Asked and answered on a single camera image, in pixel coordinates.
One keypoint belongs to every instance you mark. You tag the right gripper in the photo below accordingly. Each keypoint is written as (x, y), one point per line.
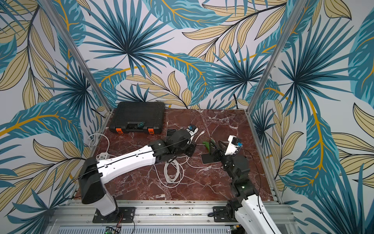
(221, 150)

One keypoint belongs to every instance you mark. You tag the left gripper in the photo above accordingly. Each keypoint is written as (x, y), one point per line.
(190, 152)

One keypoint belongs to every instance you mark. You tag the phone with light case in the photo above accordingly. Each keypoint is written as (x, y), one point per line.
(170, 132)

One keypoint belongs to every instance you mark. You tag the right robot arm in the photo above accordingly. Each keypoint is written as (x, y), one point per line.
(246, 208)

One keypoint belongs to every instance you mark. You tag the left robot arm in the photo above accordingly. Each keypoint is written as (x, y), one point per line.
(96, 173)

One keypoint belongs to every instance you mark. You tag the phone with pink case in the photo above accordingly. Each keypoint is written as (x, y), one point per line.
(207, 158)

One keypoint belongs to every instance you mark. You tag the green plastic tap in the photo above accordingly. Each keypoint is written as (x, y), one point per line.
(207, 143)

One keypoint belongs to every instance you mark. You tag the black plastic tool case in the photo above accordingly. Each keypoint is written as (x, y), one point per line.
(139, 117)

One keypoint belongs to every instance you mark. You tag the white power strip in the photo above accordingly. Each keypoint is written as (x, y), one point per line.
(102, 156)

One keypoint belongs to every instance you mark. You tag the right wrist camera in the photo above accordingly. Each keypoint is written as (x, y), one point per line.
(234, 145)

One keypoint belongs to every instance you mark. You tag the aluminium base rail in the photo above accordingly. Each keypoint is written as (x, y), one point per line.
(150, 217)

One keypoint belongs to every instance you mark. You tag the right aluminium frame post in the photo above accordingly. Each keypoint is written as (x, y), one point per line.
(289, 24)

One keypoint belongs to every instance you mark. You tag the aluminium frame post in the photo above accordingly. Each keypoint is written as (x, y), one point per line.
(289, 24)
(64, 33)

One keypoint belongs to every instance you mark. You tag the left aluminium frame post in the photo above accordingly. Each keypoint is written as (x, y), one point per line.
(64, 33)

